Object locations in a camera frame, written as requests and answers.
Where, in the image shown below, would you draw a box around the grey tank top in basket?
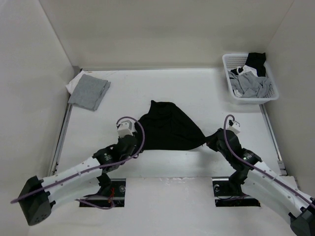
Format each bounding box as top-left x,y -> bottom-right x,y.
228,71 -> 271,98

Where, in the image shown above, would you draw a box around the black tank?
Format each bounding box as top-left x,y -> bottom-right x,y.
135,100 -> 206,150
245,53 -> 266,77

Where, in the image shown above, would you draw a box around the white plastic laundry basket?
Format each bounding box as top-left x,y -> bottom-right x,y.
222,53 -> 279,105

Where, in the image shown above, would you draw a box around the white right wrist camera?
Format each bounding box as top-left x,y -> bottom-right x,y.
227,120 -> 241,135

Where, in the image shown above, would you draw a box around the black tank top in basket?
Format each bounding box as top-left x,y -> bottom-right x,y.
245,53 -> 266,77

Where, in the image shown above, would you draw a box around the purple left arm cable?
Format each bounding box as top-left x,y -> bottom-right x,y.
10,116 -> 146,209

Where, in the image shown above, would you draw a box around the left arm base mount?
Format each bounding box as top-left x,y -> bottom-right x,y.
79,177 -> 126,209

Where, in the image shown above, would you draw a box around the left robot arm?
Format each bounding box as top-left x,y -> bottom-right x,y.
16,133 -> 146,226

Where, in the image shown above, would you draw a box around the white tank top in basket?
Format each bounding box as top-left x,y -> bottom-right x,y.
229,65 -> 257,98

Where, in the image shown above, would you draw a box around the folded white tank top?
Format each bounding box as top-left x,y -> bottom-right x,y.
65,73 -> 83,94

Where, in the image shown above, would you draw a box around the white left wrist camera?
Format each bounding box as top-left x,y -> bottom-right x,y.
117,120 -> 133,138

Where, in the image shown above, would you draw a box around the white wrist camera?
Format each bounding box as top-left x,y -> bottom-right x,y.
227,120 -> 241,135
117,120 -> 133,138

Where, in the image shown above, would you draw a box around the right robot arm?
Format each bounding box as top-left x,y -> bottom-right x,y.
206,128 -> 315,236

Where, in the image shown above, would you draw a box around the folded grey tank top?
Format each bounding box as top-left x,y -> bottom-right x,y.
68,74 -> 111,111

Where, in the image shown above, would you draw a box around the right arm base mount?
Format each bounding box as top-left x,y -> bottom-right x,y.
212,170 -> 261,207

